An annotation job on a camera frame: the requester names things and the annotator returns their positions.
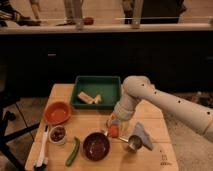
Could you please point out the green cucumber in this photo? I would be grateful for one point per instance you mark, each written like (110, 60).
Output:
(74, 153)

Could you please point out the white cup with dark contents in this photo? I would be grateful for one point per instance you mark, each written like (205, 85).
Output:
(57, 135)

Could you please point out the metal measuring cup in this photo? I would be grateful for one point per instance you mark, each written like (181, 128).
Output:
(134, 143)

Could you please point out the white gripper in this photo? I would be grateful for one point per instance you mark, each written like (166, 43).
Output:
(123, 110)

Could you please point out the purple bowl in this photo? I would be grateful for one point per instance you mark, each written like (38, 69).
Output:
(96, 146)

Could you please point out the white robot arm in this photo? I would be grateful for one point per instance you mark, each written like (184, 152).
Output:
(137, 88)

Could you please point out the beige block in tray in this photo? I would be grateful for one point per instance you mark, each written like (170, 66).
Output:
(85, 98)

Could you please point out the small white piece in tray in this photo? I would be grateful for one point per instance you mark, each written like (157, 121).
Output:
(97, 99)

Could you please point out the grey blue cloth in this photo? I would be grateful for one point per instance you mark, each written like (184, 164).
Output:
(145, 140)

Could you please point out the white dish brush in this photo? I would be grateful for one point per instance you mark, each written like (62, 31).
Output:
(41, 157)

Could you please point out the red apple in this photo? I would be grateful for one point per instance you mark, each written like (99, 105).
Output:
(113, 131)

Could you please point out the orange bowl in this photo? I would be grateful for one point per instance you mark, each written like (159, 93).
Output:
(57, 113)

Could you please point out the green plastic tray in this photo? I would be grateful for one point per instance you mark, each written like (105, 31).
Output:
(108, 87)

